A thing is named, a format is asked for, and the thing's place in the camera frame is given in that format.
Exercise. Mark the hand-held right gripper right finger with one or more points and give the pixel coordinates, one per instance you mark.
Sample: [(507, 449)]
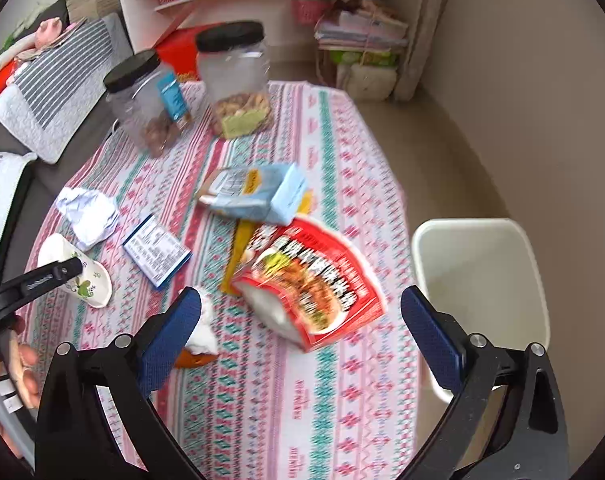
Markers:
[(432, 345)]

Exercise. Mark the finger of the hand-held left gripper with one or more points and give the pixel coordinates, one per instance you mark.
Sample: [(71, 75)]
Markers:
[(32, 285)]

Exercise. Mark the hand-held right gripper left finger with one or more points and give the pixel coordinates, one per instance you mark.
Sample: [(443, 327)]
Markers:
[(170, 345)]

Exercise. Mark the white tissue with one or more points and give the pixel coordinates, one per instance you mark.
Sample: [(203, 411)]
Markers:
[(206, 335)]

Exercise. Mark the white paper cup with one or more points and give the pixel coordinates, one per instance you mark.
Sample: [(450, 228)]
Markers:
[(90, 287)]

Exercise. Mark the white plastic bin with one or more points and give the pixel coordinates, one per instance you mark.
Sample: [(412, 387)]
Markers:
[(482, 270)]

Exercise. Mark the yellow packet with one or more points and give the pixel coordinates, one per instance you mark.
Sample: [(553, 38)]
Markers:
[(237, 255)]

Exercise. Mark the red noodle bag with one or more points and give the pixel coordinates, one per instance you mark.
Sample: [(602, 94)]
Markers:
[(322, 280)]

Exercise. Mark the person's left hand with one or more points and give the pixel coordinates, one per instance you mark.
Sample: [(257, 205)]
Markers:
[(25, 360)]

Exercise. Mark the orange wrapper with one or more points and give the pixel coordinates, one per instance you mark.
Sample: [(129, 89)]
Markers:
[(192, 360)]

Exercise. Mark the crumpled white paper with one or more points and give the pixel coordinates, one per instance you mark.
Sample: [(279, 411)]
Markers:
[(90, 215)]

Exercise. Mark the small blue white box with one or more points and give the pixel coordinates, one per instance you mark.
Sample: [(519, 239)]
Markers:
[(155, 250)]

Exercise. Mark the grey sofa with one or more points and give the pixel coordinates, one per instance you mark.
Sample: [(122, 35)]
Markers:
[(82, 145)]

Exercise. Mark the light blue carton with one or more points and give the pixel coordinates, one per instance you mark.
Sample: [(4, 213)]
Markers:
[(262, 195)]

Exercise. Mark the blue label plastic jar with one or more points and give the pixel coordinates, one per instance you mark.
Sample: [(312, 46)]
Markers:
[(137, 110)]

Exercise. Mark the pink plush pig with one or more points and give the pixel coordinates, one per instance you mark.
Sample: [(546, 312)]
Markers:
[(50, 30)]

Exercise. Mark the white sack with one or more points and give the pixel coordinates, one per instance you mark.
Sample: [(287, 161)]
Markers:
[(367, 82)]

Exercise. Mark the red cardboard box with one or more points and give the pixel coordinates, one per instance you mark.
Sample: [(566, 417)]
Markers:
[(177, 50)]

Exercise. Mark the green label plastic jar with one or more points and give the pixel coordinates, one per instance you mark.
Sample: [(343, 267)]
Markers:
[(232, 75)]

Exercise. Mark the green box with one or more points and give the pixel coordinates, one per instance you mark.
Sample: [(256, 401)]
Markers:
[(362, 58)]

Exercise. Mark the beige curtain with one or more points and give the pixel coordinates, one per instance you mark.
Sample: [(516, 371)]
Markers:
[(422, 35)]

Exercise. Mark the tied bundle of papers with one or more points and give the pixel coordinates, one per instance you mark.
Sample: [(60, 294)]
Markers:
[(362, 25)]

